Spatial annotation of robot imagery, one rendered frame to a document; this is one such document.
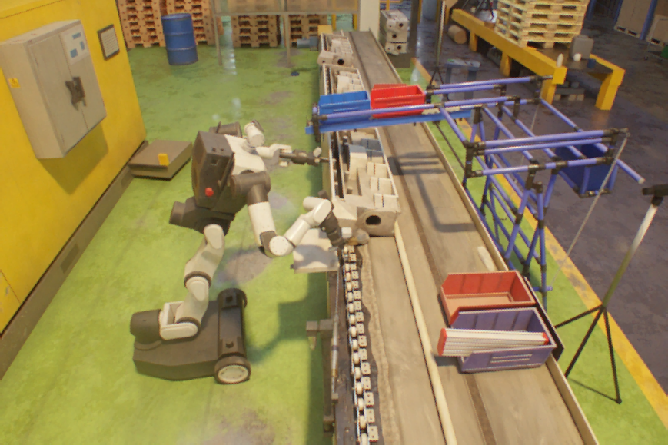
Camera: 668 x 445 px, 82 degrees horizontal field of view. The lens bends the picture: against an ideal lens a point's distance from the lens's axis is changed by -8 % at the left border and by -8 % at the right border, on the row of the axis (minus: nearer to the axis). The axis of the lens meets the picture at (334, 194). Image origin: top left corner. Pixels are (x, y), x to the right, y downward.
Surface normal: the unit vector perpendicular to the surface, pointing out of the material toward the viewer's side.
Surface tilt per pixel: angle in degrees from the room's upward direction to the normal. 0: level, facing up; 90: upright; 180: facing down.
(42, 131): 90
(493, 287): 88
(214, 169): 96
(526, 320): 88
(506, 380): 0
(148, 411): 0
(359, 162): 46
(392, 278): 0
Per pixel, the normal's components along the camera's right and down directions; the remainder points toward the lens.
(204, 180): 0.41, 0.58
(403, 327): 0.00, -0.84
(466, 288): 0.04, 0.51
